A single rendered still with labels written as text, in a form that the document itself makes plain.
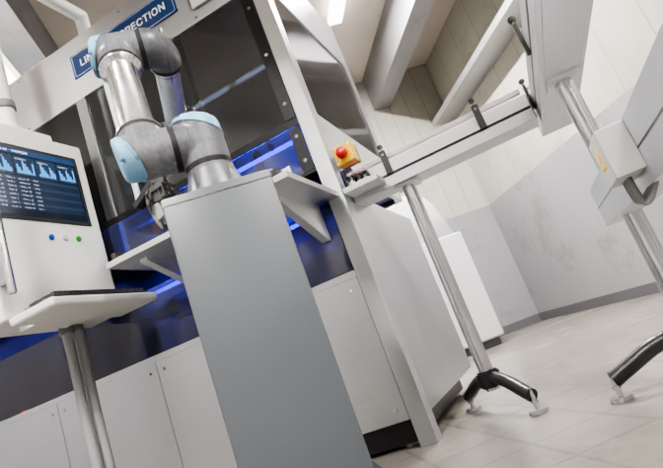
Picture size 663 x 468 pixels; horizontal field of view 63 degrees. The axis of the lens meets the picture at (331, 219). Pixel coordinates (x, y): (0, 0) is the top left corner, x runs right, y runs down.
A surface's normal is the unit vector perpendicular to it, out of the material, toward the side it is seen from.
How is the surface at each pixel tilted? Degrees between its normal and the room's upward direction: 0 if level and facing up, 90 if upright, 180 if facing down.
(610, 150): 90
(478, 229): 90
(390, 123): 90
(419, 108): 90
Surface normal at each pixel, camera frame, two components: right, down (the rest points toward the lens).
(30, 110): -0.38, -0.11
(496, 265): 0.11, -0.29
